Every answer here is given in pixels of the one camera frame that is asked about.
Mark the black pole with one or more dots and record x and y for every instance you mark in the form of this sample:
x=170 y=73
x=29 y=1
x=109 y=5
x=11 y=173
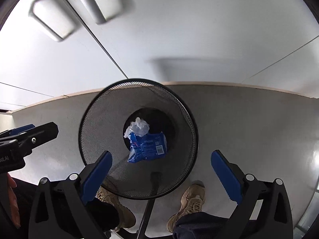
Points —
x=149 y=204

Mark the tan shoe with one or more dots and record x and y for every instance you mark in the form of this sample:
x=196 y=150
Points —
x=187 y=206
x=124 y=214

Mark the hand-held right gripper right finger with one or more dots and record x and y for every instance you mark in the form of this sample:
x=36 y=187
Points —
x=228 y=179

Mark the blue plastic packet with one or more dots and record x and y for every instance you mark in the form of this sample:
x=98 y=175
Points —
x=149 y=147

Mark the person's dark trouser leg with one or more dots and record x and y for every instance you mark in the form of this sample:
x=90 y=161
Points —
x=104 y=214
x=199 y=225

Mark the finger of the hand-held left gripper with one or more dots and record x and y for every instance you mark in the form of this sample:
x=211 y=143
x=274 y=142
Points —
x=41 y=135
x=21 y=129

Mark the black mesh waste bin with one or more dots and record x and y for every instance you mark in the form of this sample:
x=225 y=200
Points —
x=104 y=132

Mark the person's left hand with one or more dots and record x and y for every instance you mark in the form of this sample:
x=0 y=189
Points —
x=12 y=199

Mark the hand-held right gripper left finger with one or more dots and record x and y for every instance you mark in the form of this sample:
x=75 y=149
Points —
x=96 y=176

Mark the crumpled clear plastic wrapper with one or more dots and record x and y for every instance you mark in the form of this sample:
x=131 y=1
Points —
x=138 y=128

